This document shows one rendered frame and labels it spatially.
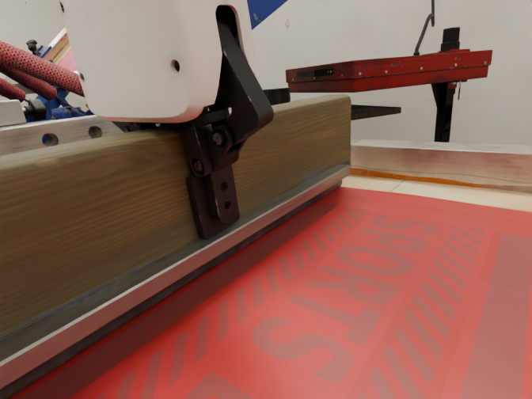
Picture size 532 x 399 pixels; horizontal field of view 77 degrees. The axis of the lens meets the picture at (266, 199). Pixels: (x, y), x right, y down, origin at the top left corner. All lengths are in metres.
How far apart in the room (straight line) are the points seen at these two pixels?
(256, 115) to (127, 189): 0.07
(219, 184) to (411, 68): 1.06
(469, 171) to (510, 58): 1.75
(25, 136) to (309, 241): 0.45
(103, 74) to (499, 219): 0.30
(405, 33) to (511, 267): 2.03
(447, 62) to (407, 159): 0.94
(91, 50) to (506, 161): 0.35
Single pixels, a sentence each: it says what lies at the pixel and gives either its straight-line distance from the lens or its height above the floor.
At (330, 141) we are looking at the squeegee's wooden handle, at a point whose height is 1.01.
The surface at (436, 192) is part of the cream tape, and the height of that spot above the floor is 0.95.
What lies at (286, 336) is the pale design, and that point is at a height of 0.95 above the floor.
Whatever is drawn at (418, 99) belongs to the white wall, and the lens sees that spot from 2.21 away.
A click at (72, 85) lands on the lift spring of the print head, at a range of 1.02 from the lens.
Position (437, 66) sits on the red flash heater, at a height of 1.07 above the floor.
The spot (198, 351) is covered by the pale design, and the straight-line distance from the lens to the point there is 0.18.
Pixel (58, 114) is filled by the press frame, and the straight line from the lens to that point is 1.03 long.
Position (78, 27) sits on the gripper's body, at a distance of 0.21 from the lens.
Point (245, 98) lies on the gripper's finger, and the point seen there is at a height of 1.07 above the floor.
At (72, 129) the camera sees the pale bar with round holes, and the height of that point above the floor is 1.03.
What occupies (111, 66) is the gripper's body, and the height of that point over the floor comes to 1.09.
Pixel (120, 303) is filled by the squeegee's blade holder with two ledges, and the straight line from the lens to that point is 0.17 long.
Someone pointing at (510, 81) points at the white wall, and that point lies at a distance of 2.13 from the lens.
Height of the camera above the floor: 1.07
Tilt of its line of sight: 19 degrees down
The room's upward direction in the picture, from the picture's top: 5 degrees counter-clockwise
